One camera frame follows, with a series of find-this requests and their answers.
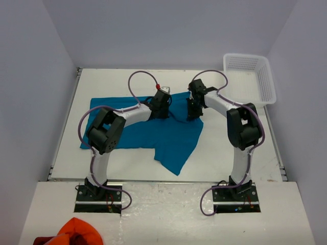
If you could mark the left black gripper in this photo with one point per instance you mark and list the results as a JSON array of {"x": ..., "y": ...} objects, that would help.
[{"x": 165, "y": 115}]

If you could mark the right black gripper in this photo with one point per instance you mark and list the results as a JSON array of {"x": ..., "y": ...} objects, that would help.
[{"x": 192, "y": 114}]

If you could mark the blue t shirt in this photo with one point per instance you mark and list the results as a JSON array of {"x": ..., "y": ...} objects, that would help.
[{"x": 173, "y": 138}]

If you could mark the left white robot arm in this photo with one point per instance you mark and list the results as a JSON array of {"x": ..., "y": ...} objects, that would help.
[{"x": 106, "y": 129}]

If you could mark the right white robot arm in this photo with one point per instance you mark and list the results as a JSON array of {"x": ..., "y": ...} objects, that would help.
[{"x": 243, "y": 130}]

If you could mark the white plastic basket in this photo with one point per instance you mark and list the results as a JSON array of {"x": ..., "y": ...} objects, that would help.
[{"x": 249, "y": 79}]

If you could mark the orange t shirt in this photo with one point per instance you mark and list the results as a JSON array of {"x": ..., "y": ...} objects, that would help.
[{"x": 77, "y": 231}]

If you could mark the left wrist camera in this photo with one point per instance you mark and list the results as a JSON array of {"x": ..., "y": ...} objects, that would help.
[{"x": 163, "y": 89}]

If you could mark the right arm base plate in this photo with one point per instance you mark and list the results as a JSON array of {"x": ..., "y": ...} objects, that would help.
[{"x": 225, "y": 201}]

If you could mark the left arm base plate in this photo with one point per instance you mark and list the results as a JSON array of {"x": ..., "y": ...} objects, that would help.
[{"x": 105, "y": 201}]

